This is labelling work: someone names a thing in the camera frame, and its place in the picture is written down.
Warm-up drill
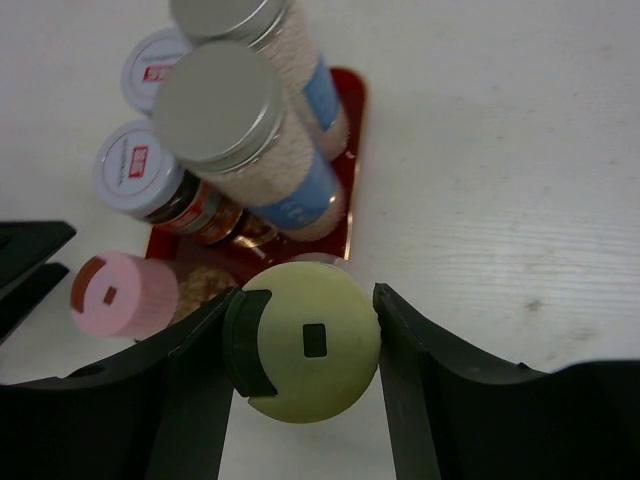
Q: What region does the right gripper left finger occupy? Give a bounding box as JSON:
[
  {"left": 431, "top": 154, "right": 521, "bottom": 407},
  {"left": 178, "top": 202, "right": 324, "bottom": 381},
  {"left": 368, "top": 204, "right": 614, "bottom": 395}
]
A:
[{"left": 1, "top": 288, "right": 239, "bottom": 479}]

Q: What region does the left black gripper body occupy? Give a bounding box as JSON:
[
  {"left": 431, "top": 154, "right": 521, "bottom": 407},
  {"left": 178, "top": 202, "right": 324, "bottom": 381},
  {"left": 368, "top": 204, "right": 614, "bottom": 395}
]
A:
[{"left": 1, "top": 220, "right": 76, "bottom": 341}]

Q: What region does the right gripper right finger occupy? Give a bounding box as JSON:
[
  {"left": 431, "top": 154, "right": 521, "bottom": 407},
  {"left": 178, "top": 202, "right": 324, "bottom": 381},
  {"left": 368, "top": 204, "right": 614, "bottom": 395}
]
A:
[{"left": 373, "top": 284, "right": 639, "bottom": 479}]

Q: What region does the pink-lid spice bottle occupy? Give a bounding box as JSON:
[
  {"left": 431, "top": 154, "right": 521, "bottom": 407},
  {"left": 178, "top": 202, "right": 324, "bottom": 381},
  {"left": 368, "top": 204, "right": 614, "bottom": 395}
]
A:
[{"left": 69, "top": 251, "right": 236, "bottom": 339}]

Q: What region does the grey-lid spice jar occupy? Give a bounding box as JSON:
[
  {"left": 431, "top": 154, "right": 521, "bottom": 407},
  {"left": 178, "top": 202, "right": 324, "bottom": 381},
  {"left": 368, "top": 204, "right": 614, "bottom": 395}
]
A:
[
  {"left": 93, "top": 120, "right": 243, "bottom": 246},
  {"left": 120, "top": 28, "right": 193, "bottom": 116}
]

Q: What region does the yellow-lid spice bottle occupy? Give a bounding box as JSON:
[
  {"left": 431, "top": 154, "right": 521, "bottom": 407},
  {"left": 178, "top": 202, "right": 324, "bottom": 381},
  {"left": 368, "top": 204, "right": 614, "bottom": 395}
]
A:
[{"left": 222, "top": 260, "right": 381, "bottom": 424}]

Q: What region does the grey-lid spice jar front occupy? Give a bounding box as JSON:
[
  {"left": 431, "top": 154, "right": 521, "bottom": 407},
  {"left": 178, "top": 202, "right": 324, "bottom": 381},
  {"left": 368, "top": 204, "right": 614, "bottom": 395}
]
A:
[{"left": 120, "top": 28, "right": 193, "bottom": 116}]

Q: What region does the grey-cap blue-label bottle front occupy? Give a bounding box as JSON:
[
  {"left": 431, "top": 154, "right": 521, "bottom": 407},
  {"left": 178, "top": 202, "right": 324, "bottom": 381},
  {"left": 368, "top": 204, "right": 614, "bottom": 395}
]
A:
[{"left": 151, "top": 41, "right": 345, "bottom": 242}]

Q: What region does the tall grey-cap blue-label bottle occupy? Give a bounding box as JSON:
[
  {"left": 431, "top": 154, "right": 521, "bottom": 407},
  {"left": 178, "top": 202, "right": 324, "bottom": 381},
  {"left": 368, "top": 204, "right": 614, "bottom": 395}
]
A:
[{"left": 169, "top": 0, "right": 349, "bottom": 161}]

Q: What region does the red lacquer tray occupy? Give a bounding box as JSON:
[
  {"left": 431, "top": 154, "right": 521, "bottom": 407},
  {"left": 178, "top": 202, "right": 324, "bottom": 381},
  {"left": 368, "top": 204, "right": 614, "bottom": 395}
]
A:
[{"left": 144, "top": 67, "right": 368, "bottom": 284}]

